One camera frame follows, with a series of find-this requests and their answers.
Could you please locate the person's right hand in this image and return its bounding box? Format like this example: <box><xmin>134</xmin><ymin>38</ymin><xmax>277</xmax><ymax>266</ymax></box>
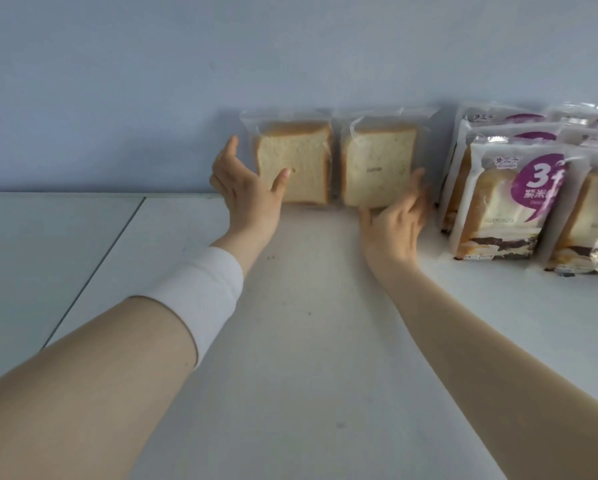
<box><xmin>359</xmin><ymin>167</ymin><xmax>434</xmax><ymax>276</ymax></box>

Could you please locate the clear bag of toast bread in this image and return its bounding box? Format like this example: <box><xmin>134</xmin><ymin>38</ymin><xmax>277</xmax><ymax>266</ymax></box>
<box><xmin>332</xmin><ymin>107</ymin><xmax>440</xmax><ymax>211</ymax></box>
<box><xmin>239</xmin><ymin>109</ymin><xmax>336</xmax><ymax>208</ymax></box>

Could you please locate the person's right forearm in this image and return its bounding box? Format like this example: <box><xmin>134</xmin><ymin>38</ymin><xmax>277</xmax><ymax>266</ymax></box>
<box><xmin>378</xmin><ymin>265</ymin><xmax>598</xmax><ymax>480</ymax></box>

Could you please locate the row of purple-label bread packets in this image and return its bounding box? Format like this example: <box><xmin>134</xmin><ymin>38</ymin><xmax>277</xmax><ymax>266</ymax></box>
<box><xmin>437</xmin><ymin>100</ymin><xmax>598</xmax><ymax>278</ymax></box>

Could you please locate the person's left forearm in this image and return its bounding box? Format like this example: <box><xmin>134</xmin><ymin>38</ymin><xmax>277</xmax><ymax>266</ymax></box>
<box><xmin>0</xmin><ymin>217</ymin><xmax>280</xmax><ymax>480</ymax></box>

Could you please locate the person's left hand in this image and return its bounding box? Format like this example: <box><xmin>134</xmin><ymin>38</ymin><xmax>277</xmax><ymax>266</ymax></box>
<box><xmin>209</xmin><ymin>135</ymin><xmax>292</xmax><ymax>236</ymax></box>

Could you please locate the white wrist sleeve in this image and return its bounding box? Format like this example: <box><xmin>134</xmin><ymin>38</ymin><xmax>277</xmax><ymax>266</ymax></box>
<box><xmin>133</xmin><ymin>246</ymin><xmax>245</xmax><ymax>370</ymax></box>

